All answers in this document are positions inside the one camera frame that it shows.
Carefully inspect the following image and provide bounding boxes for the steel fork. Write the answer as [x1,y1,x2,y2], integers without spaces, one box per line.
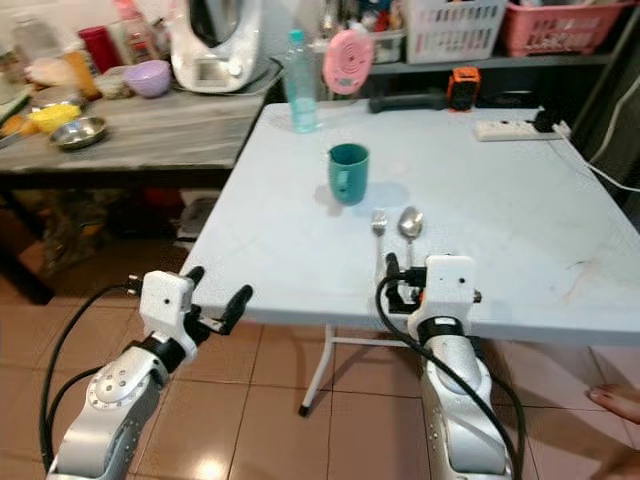
[371,209,390,269]

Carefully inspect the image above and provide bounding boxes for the steel spoon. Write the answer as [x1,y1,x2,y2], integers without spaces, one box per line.
[397,206,424,269]

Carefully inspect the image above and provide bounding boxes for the teal plastic cup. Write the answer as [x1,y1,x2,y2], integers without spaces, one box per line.
[327,143,371,207]

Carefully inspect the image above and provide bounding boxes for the white folding table legs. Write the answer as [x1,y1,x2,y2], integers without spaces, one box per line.
[298,325,437,418]

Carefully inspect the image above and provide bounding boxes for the grey wooden side table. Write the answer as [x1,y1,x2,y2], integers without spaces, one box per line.
[0,88,269,307]

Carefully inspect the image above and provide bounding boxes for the white power strip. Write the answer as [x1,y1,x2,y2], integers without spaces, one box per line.
[475,118,572,142]

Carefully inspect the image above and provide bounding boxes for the steel bowl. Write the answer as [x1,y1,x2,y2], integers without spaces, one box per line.
[50,117,109,152]

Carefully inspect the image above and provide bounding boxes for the orange black device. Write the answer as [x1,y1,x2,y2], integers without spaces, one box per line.
[448,67,483,112]

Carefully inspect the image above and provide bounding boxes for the clear blue water bottle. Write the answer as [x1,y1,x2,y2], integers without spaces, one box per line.
[285,28,320,135]

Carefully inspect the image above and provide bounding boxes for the purple plastic bowl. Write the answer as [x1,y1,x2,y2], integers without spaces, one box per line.
[124,60,173,100]

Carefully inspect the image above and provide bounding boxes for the pink round device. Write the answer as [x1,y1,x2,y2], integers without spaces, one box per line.
[323,27,375,97]

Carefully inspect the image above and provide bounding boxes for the bowl of yellow food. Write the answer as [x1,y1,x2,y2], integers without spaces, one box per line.
[25,100,84,134]

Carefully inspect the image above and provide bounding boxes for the black power plug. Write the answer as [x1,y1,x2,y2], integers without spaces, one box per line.
[532,109,562,134]

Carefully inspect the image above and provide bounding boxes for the white kitchen appliance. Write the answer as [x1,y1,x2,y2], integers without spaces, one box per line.
[166,0,265,95]

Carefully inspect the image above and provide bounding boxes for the orange bottle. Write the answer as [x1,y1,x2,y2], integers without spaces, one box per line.
[63,45,102,100]

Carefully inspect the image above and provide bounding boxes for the person's bare foot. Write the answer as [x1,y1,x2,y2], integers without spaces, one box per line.
[588,385,640,427]

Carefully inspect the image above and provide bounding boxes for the white plastic basket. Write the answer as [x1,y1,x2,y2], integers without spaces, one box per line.
[402,0,509,65]

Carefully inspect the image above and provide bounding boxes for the red canister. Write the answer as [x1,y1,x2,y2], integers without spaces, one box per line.
[78,26,122,75]

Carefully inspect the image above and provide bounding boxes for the clear bottle with pink cap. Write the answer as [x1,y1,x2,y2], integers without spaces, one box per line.
[114,0,159,65]

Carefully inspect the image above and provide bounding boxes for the pink plastic basket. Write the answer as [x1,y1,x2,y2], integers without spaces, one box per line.
[503,0,637,58]

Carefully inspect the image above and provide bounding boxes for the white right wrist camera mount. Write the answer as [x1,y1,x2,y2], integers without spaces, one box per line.
[422,255,477,325]

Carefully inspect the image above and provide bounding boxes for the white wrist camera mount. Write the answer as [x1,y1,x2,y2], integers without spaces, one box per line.
[422,255,477,325]
[139,270,200,347]

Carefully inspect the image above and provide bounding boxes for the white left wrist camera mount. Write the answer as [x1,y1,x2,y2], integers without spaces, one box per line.
[139,270,200,347]

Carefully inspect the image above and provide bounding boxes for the black handle bar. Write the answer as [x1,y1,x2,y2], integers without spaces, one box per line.
[368,90,451,114]

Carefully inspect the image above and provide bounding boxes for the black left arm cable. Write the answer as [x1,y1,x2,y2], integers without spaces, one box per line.
[38,280,143,477]

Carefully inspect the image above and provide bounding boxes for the white power cable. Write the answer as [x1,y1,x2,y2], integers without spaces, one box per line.
[564,60,640,197]

